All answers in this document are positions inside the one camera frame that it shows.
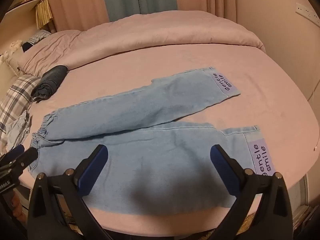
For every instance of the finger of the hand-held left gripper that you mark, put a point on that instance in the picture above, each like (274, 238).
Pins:
(28, 156)
(13, 153)

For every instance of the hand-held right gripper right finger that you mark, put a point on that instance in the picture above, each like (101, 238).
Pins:
(225, 171)

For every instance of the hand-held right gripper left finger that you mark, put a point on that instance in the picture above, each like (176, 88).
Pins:
(92, 171)

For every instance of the light blue denim pants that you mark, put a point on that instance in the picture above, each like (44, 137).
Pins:
(150, 155)

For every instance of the person's left hand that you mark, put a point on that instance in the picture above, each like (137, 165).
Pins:
(19, 206)

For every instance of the crumpled light blue cloth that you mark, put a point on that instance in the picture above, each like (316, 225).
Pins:
(18, 127)

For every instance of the plaid cloth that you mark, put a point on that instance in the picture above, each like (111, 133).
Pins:
(15, 97)

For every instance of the pink bed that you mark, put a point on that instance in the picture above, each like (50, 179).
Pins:
(250, 117)

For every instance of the dark rolled cloth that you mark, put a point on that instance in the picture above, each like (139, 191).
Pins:
(51, 80)

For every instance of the white cabinet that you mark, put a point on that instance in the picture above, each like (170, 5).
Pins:
(308, 190)

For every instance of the stack of magazines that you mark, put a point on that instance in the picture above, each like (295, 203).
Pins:
(305, 216)

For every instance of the dark navy cloth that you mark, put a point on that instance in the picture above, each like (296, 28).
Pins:
(26, 47)

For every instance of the pink pillow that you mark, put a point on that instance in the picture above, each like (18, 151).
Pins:
(50, 50)

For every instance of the checkered cloth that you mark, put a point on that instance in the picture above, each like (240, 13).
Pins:
(40, 36)

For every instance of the pink duvet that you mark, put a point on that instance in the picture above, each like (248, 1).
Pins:
(162, 35)

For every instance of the white wall socket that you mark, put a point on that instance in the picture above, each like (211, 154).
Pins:
(307, 12)

